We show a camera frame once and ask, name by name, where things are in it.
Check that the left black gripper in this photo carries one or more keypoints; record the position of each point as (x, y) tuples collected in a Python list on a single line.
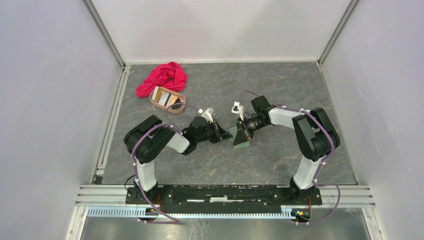
[(220, 133)]

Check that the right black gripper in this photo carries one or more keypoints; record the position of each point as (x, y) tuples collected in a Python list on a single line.
[(240, 137)]

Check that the green card holder wallet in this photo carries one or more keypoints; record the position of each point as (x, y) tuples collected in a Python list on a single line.
[(233, 132)]

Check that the pink oval card tray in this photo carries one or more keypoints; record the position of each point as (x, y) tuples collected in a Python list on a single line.
[(175, 108)]

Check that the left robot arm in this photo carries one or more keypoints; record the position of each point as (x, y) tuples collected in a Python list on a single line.
[(146, 141)]

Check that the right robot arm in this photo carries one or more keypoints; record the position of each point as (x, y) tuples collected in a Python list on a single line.
[(316, 137)]

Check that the gold card in tray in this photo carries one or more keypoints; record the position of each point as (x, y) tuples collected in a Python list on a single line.
[(167, 99)]

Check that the stack of upright cards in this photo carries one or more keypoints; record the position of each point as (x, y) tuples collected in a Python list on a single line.
[(156, 94)]

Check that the red crumpled cloth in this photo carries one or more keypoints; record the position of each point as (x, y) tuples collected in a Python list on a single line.
[(170, 76)]

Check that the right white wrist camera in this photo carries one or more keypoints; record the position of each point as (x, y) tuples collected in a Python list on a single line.
[(238, 109)]

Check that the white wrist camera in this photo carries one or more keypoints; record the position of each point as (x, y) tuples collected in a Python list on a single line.
[(207, 114), (238, 109)]

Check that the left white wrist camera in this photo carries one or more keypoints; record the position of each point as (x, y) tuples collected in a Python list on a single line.
[(207, 114)]

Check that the aluminium frame rail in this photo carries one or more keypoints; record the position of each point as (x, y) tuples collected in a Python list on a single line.
[(110, 201)]

